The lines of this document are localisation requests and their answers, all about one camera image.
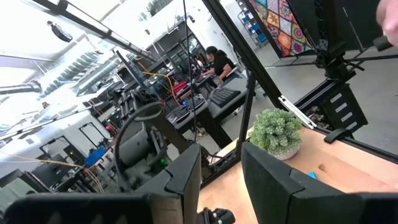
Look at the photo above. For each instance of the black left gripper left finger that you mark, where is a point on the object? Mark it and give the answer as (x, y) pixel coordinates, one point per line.
(124, 208)

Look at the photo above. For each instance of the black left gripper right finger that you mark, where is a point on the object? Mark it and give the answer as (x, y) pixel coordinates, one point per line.
(295, 202)

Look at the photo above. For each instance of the blue sticky note pad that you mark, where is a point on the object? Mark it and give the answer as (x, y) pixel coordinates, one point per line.
(312, 175)

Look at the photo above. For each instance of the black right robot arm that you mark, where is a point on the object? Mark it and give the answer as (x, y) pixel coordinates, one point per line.
(136, 146)

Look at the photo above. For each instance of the grey office desk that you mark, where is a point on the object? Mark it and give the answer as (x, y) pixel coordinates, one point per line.
(224, 112)

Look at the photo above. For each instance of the blue storage bin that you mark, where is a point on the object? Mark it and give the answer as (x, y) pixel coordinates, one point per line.
(94, 156)

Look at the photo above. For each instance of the small potted green plant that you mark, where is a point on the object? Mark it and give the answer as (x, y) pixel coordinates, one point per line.
(273, 130)

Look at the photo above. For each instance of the black box with white labels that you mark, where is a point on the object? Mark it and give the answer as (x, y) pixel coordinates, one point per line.
(339, 107)

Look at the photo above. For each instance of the black computer keyboard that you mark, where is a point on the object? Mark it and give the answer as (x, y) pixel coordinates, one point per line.
(224, 97)

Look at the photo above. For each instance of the person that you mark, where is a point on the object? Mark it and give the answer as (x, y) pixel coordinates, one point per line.
(222, 63)

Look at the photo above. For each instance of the colourful patterned quilt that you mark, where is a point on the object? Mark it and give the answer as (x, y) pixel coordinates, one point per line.
(280, 25)

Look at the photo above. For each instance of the person's hand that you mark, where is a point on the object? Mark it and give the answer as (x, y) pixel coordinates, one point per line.
(390, 18)

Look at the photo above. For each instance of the black aluminium table frame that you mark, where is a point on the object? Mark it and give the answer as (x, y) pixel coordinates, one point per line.
(242, 46)

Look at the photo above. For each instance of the black ceiling camera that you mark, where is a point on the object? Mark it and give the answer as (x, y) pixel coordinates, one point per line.
(60, 32)

